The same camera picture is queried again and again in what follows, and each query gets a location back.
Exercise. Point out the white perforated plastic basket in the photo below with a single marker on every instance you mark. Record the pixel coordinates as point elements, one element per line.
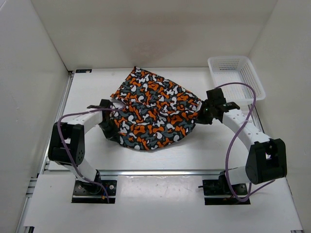
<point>240,74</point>

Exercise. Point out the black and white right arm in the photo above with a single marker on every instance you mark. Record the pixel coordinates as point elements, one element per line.
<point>266,160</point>

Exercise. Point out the aluminium table edge rail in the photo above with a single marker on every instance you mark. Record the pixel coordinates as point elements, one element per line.
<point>157,172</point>

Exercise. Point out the black corner label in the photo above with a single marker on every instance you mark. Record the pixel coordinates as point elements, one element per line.
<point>83,71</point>

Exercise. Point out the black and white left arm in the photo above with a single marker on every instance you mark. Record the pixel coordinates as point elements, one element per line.
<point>67,144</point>

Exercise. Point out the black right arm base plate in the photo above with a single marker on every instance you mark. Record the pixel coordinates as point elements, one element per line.
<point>216,194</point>

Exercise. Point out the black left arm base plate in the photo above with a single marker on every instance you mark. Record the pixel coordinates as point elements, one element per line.
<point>94,194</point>

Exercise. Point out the left side aluminium rail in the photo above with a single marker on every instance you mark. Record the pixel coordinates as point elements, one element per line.
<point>58,115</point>

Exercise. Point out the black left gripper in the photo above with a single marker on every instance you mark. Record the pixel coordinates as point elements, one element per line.
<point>114,135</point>

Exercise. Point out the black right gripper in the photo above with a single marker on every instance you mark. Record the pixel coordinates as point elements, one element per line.
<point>200,119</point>

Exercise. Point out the orange camouflage shorts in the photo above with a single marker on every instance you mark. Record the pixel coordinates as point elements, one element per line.
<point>156,111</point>

